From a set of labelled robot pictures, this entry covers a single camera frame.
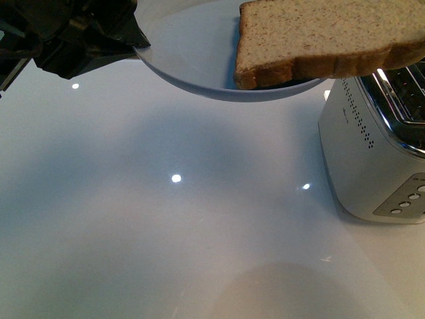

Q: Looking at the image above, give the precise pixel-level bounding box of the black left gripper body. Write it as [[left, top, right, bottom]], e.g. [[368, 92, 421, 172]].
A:
[[1, 1, 150, 91]]

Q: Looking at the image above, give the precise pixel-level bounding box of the light blue round plate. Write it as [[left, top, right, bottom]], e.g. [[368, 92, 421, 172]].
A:
[[135, 1, 323, 102]]

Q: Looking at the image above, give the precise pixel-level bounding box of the white and chrome toaster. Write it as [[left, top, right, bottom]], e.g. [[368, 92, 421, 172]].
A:
[[318, 62, 424, 224]]

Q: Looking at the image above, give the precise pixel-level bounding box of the slice of brown bread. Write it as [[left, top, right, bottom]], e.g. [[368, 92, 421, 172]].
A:
[[234, 1, 424, 90]]

